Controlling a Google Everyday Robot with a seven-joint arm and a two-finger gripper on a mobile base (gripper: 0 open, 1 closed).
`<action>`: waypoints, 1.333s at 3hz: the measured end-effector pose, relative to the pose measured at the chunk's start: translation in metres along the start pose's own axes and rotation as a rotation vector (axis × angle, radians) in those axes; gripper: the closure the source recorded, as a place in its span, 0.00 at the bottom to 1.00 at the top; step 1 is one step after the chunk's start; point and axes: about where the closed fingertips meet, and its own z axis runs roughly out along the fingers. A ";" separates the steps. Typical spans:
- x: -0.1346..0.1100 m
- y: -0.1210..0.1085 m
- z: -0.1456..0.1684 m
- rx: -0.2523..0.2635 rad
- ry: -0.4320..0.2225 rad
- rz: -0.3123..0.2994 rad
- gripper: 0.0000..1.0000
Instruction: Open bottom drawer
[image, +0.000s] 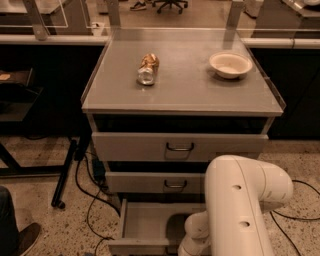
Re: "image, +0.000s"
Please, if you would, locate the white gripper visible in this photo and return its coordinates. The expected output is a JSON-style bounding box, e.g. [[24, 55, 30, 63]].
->
[[178, 235, 210, 256]]

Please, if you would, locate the grey bottom drawer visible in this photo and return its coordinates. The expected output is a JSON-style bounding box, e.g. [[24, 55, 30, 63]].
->
[[108, 200, 205, 256]]

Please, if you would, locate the grey drawer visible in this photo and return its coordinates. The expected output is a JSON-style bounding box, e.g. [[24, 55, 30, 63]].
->
[[106, 172, 205, 194], [92, 132, 268, 162], [108, 200, 205, 256]]

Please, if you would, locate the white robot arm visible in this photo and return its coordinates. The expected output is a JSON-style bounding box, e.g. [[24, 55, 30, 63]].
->
[[178, 155, 293, 256]]

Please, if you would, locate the grey middle drawer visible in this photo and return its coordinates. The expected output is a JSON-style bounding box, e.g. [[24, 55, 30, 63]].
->
[[106, 172, 205, 194]]

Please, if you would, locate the grey top drawer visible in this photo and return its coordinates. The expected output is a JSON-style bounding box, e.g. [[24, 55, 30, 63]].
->
[[92, 132, 268, 162]]

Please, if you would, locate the grey drawer cabinet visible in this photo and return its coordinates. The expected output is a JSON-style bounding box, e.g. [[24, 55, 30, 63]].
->
[[80, 27, 287, 208]]

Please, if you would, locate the black power strip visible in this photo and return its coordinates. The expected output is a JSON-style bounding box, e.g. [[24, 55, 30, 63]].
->
[[92, 159, 105, 182]]

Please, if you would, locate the crushed gold soda can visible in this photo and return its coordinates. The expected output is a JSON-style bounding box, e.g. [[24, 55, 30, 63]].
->
[[137, 53, 160, 86]]

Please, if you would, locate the white paper bowl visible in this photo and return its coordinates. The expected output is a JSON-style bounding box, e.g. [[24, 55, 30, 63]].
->
[[209, 52, 253, 79]]

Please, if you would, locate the dark trouser leg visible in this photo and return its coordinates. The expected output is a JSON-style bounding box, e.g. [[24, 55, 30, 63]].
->
[[0, 186, 19, 256]]

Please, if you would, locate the black office chair base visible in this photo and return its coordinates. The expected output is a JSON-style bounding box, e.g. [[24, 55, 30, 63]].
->
[[152, 0, 189, 14]]

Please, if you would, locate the sneaker in background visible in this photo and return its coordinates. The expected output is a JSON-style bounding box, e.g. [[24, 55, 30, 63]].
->
[[130, 1, 146, 11]]

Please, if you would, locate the black floor cable right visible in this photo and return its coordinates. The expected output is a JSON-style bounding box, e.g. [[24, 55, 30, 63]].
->
[[269, 179, 320, 256]]

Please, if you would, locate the black floor cable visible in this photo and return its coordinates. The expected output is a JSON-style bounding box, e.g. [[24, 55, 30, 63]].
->
[[73, 153, 122, 256], [269, 179, 320, 256]]

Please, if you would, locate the black floor cable left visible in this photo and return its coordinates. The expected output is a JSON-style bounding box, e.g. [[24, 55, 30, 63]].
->
[[73, 153, 122, 256]]

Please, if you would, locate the black desk frame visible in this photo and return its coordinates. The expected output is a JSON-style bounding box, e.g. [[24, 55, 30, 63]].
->
[[0, 68, 78, 210]]

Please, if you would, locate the white horizontal rail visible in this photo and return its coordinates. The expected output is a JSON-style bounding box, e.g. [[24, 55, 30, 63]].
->
[[0, 34, 320, 50]]

